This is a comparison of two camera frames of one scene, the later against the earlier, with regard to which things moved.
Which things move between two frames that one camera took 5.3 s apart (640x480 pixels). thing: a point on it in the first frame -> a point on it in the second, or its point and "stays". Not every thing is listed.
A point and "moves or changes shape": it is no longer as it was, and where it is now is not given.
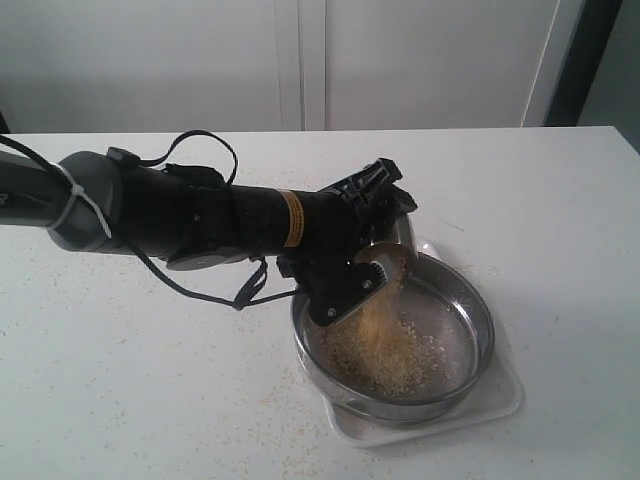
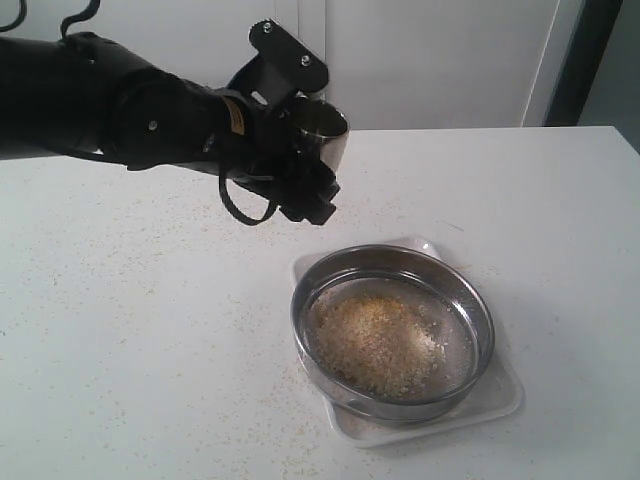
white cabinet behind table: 116,66 stays
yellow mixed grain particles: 377,347 moves or changes shape
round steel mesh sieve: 420,348 stays
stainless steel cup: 405,234 -> 329,124
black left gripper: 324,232 -> 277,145
